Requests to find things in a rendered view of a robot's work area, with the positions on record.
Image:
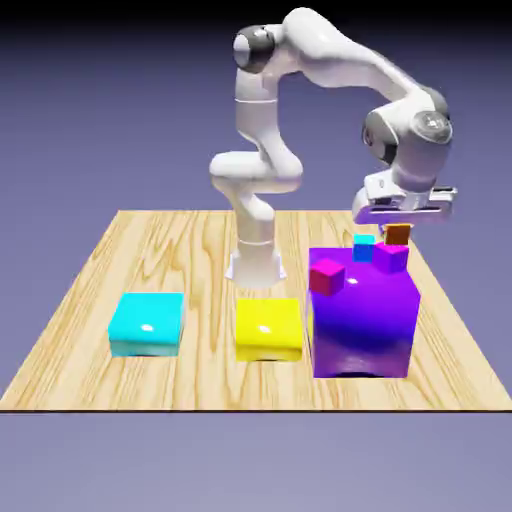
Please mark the large purple box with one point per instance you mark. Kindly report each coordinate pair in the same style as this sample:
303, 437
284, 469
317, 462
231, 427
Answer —
362, 320

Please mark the small purple cube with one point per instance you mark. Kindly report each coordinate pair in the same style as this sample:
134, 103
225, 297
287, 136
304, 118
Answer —
392, 256

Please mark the large yellow box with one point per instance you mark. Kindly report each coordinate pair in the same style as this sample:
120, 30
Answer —
268, 326

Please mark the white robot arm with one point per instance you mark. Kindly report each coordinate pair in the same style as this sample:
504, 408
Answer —
328, 52

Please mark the large cyan box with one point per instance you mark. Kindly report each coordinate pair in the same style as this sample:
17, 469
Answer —
146, 322

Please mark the small magenta cube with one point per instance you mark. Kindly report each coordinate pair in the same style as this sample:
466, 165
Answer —
327, 276

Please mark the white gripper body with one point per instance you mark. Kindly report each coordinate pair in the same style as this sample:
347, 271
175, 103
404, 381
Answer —
400, 214

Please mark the small cyan cube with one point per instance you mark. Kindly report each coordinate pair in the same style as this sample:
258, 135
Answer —
363, 248

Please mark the small orange cube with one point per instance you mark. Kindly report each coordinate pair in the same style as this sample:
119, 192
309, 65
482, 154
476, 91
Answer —
397, 235

